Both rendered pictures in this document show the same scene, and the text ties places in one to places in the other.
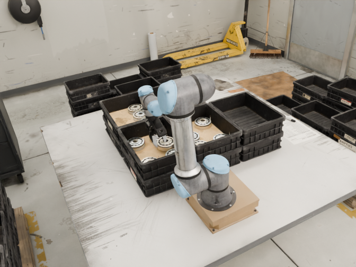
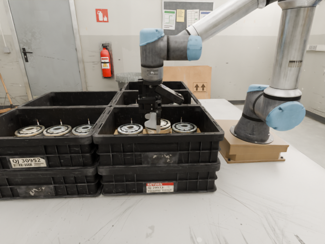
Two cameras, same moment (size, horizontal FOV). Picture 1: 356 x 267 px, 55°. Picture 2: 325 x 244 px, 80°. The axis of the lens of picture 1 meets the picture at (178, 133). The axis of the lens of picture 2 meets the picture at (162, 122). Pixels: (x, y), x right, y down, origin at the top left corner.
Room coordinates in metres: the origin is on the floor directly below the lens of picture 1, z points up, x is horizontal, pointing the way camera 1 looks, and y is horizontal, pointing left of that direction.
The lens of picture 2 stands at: (1.31, 0.75, 1.18)
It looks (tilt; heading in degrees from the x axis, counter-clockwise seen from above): 22 degrees down; 291
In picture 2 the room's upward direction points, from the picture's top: straight up
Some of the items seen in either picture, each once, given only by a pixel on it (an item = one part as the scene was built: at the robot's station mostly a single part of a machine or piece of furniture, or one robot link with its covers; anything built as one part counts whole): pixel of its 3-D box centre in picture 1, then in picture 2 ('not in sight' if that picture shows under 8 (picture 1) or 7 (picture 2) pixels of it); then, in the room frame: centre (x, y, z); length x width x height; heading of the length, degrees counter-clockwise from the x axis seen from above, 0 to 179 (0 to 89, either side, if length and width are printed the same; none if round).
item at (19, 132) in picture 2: (135, 107); (30, 130); (2.05, 0.28, 0.86); 0.10 x 0.10 x 0.01
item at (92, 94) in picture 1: (90, 101); not in sight; (3.16, 0.87, 0.37); 0.40 x 0.30 x 0.45; 116
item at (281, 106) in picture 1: (284, 116); not in sight; (2.79, -1.02, 0.26); 0.40 x 0.30 x 0.23; 25
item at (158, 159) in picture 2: (154, 147); (158, 133); (1.56, 0.13, 0.87); 0.40 x 0.30 x 0.11; 24
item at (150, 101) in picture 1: (157, 104); (182, 48); (1.49, 0.09, 1.17); 0.11 x 0.11 x 0.08; 22
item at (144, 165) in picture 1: (153, 139); (158, 120); (1.56, 0.13, 0.92); 0.40 x 0.30 x 0.02; 24
